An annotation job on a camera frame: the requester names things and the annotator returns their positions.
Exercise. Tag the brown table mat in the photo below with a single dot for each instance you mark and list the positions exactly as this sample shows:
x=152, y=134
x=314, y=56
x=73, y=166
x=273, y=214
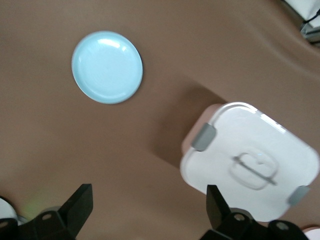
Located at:
x=50, y=125

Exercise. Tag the grey box latch clip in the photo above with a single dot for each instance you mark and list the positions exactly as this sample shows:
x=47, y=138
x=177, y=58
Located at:
x=298, y=196
x=203, y=137

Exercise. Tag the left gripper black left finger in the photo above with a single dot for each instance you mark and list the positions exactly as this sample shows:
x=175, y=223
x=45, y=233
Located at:
x=72, y=215

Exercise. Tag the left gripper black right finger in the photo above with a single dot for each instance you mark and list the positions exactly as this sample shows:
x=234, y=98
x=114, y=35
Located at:
x=225, y=222

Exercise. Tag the white lidded storage box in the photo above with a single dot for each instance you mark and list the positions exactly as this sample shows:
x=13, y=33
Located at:
x=250, y=140

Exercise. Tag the light blue round plate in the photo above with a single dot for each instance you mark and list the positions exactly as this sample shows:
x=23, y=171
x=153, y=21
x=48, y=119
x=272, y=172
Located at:
x=107, y=67

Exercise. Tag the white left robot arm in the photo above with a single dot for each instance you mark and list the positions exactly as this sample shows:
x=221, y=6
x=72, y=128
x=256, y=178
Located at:
x=5, y=207

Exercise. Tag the metal table edge bracket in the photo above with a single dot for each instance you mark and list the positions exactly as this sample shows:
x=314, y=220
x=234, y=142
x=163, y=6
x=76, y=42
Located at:
x=311, y=31

